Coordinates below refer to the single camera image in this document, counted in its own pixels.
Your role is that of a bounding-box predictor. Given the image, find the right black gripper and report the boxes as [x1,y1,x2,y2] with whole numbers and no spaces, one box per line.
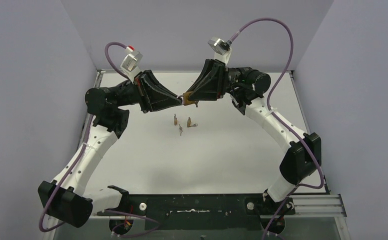
[184,60,251,103]

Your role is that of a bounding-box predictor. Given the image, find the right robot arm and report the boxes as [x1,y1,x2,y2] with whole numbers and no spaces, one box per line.
[182,59,322,214]

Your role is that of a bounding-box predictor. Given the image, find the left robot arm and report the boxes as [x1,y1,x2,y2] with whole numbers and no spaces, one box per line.
[38,70,183,233]

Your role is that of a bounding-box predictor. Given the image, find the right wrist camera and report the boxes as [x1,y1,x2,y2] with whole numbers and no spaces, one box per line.
[208,37,232,65]

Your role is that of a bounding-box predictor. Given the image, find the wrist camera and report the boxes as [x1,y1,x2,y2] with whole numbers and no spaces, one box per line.
[208,37,232,65]
[120,45,143,82]

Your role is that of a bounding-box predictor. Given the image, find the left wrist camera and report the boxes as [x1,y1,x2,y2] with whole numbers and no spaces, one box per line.
[120,45,143,82]

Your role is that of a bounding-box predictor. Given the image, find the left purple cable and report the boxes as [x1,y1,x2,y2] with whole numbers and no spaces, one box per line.
[38,41,163,239]

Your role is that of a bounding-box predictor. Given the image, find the purple cable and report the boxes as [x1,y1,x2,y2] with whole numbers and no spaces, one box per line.
[228,17,325,240]
[38,41,163,239]

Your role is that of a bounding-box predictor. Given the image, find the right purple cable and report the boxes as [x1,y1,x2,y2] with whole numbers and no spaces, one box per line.
[228,17,325,240]

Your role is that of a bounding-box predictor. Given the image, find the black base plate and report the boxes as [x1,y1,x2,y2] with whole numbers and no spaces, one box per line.
[105,193,296,231]

